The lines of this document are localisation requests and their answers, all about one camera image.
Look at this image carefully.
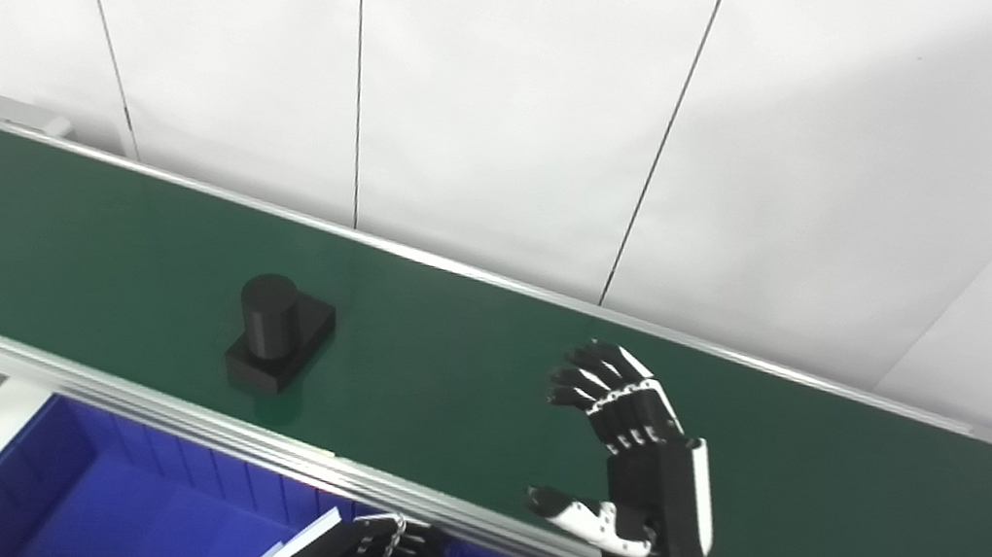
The black cylinder block part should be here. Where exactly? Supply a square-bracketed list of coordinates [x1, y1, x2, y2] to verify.
[219, 268, 342, 403]

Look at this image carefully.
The green conveyor belt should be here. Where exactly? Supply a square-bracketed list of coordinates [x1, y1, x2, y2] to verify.
[0, 96, 992, 557]

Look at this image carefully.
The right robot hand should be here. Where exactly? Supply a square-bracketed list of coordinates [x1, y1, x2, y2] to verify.
[516, 333, 740, 557]

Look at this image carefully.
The blue bin with white parts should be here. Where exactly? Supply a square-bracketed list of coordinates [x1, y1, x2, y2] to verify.
[0, 386, 471, 557]

